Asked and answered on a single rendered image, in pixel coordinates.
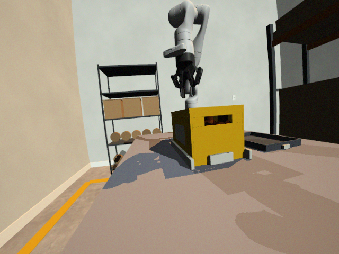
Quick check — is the yellow crate with dividers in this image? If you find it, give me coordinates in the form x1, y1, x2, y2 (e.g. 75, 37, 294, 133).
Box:
171, 105, 245, 166

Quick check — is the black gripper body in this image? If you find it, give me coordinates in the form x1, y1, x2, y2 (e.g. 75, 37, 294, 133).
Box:
175, 52, 196, 80

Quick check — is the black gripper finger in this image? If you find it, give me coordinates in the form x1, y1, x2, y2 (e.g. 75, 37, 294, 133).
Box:
171, 70, 186, 98
185, 67, 203, 97

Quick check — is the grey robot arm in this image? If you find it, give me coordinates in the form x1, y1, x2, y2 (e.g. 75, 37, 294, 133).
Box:
163, 0, 210, 109

